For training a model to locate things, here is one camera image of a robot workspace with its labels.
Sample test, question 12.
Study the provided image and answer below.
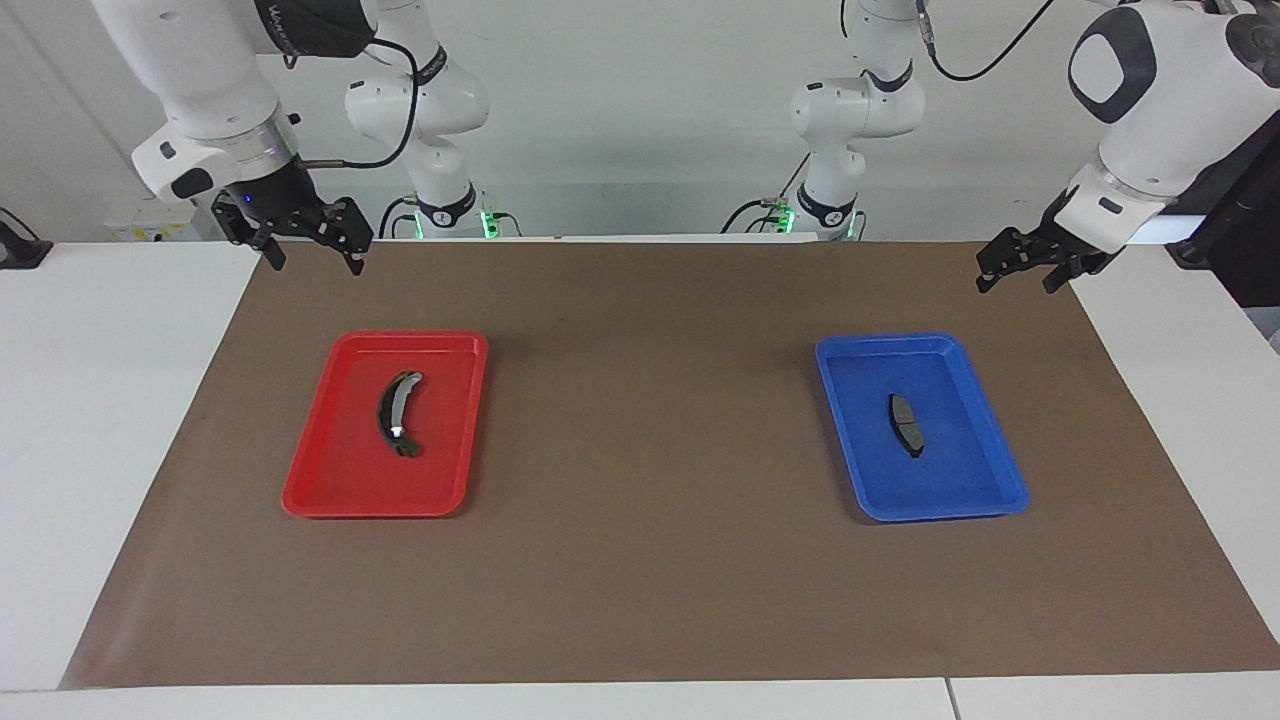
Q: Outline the curved shiny-edged brake pad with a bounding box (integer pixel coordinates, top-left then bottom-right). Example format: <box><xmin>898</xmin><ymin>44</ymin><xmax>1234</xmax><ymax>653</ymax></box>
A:
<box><xmin>376</xmin><ymin>370</ymin><xmax>425</xmax><ymax>460</ymax></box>

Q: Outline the small grey brake pad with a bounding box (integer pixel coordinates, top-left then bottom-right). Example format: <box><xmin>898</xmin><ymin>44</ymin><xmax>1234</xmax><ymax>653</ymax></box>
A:
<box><xmin>889</xmin><ymin>393</ymin><xmax>925</xmax><ymax>460</ymax></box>

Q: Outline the black monitor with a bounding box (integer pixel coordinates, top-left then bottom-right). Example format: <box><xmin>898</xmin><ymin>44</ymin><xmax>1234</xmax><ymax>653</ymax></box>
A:
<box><xmin>1165</xmin><ymin>110</ymin><xmax>1280</xmax><ymax>311</ymax></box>

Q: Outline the blue plastic tray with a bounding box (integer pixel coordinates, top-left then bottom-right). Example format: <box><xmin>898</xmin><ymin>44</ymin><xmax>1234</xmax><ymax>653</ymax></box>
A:
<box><xmin>814</xmin><ymin>333</ymin><xmax>1031</xmax><ymax>523</ymax></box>

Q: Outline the red plastic tray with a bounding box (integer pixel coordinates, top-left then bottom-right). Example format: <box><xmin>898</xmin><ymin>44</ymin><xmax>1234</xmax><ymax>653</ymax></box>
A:
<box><xmin>281</xmin><ymin>330</ymin><xmax>490</xmax><ymax>519</ymax></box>

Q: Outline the black table clamp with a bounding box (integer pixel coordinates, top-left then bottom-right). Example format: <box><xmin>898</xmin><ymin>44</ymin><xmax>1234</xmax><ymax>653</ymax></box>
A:
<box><xmin>0</xmin><ymin>205</ymin><xmax>54</xmax><ymax>271</ymax></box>

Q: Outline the brown paper table mat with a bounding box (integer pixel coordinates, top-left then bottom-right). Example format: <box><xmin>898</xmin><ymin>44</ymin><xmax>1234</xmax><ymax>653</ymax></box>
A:
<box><xmin>60</xmin><ymin>240</ymin><xmax>1280</xmax><ymax>691</ymax></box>

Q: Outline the black right base cable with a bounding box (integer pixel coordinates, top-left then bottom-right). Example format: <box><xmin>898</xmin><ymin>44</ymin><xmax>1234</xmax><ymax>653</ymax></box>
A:
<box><xmin>378</xmin><ymin>195</ymin><xmax>421</xmax><ymax>241</ymax></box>

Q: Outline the black base cable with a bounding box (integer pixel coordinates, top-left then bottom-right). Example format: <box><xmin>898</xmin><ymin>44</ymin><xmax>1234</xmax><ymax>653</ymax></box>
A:
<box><xmin>722</xmin><ymin>150</ymin><xmax>813</xmax><ymax>234</ymax></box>
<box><xmin>378</xmin><ymin>195</ymin><xmax>421</xmax><ymax>241</ymax></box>

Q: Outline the white wall socket box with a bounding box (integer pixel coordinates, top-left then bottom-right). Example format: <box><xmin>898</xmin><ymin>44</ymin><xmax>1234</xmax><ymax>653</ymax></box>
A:
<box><xmin>104</xmin><ymin>195</ymin><xmax>226</xmax><ymax>243</ymax></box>

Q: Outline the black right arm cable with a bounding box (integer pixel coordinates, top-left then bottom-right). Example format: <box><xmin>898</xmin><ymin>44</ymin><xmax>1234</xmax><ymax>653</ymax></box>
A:
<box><xmin>295</xmin><ymin>35</ymin><xmax>421</xmax><ymax>169</ymax></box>

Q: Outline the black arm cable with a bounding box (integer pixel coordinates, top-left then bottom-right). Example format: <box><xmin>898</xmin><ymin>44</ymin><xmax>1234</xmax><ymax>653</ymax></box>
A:
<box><xmin>915</xmin><ymin>0</ymin><xmax>1057</xmax><ymax>83</ymax></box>
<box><xmin>295</xmin><ymin>35</ymin><xmax>421</xmax><ymax>169</ymax></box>

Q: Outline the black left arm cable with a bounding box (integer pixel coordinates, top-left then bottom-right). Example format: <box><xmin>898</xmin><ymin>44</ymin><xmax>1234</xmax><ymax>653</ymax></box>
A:
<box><xmin>915</xmin><ymin>0</ymin><xmax>1057</xmax><ymax>83</ymax></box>

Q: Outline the black left base cable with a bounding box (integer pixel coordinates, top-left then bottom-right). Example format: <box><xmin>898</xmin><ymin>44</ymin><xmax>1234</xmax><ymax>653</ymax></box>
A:
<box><xmin>722</xmin><ymin>150</ymin><xmax>813</xmax><ymax>234</ymax></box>

